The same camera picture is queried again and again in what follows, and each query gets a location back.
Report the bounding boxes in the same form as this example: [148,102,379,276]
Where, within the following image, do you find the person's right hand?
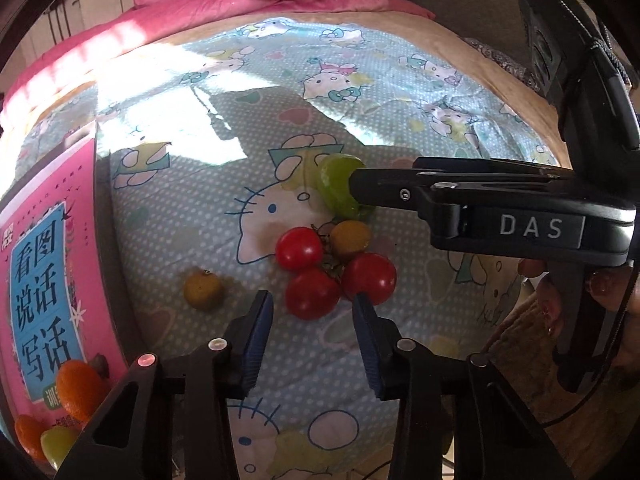
[517,257,640,361]

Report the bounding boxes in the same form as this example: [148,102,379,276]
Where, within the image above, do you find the green round fruit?
[40,425,81,468]
[320,155,373,221]

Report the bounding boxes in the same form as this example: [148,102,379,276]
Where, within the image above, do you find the red cherry tomato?
[341,252,397,306]
[285,267,343,321]
[275,226,325,272]

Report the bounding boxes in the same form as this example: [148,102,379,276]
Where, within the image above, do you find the black braided cable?
[522,0,633,86]

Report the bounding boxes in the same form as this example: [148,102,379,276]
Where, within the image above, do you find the dark floral cloth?
[462,37,542,92]

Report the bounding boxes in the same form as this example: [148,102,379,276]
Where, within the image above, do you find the small orange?
[14,414,51,463]

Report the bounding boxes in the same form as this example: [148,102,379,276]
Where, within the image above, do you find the large orange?
[56,359,111,423]

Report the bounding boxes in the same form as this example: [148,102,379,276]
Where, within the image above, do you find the yellow cherry tomato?
[328,220,373,259]
[183,269,224,312]

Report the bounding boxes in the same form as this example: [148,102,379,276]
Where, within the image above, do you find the pink book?
[0,137,128,441]

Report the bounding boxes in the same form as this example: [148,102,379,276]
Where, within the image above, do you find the pink Chinese workbook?
[0,127,146,456]

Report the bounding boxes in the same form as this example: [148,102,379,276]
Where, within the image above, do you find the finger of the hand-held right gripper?
[412,156,576,178]
[347,167,576,218]

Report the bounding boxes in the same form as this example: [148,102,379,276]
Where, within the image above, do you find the cartoon cat printed bed sheet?
[0,20,566,480]

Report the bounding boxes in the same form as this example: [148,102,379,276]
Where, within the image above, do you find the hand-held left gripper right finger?
[352,294,576,480]

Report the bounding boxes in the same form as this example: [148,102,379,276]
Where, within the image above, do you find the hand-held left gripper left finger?
[52,289,275,480]

